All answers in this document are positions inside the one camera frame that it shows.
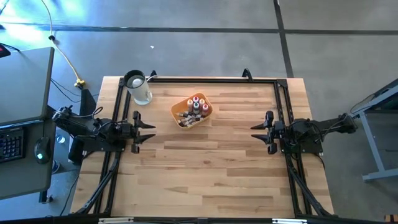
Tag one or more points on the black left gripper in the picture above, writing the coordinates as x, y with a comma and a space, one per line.
130, 133

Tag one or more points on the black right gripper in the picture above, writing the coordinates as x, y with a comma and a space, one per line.
276, 132

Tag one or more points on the small red food colouring bottle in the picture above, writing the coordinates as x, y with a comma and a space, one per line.
181, 124

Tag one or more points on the small green food colouring bottle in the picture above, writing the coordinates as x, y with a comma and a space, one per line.
188, 123

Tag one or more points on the small pink food colouring bottle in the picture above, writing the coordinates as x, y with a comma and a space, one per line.
191, 118

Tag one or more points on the small dark white-labelled colouring bottle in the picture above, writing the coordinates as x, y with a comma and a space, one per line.
196, 119

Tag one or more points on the large pale-capped food colouring bottle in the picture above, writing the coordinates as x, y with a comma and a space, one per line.
189, 102

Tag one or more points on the large green food colouring bottle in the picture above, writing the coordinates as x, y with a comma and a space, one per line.
196, 108

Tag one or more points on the large red food colouring bottle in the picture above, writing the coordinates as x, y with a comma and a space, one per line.
196, 99

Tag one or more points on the large orange food colouring bottle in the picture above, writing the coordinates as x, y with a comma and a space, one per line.
205, 109

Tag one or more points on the large yellow food colouring bottle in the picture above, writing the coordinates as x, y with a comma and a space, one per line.
202, 101

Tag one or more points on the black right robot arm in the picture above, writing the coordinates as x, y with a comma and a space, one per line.
311, 130

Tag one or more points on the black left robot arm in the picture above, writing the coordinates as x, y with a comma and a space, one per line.
105, 132

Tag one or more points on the yellow plastic bin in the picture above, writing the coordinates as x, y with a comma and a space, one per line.
176, 108

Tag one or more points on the white cylindrical tumbler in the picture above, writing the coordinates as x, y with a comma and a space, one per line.
138, 90

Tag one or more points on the black desk leg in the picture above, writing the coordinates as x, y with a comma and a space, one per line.
87, 102

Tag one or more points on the black controller box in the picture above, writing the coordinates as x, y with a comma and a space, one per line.
76, 151

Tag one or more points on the silver aluminium bar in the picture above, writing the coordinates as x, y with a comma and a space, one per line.
115, 220
289, 221

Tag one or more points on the black computer mouse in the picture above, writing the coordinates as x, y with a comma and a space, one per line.
42, 149

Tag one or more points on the dark grey desk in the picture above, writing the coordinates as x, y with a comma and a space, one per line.
28, 180

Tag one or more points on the grey raised desk panel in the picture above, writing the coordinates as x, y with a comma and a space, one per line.
25, 84

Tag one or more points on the black keyboard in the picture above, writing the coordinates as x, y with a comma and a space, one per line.
12, 144

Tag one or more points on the brown box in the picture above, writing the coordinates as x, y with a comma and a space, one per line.
391, 218

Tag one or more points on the black device with red light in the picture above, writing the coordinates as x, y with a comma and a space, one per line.
3, 51

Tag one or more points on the black aluminium table frame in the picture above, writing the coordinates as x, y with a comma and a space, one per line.
217, 81

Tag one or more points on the grey metal table frame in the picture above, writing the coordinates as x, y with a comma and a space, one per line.
373, 146

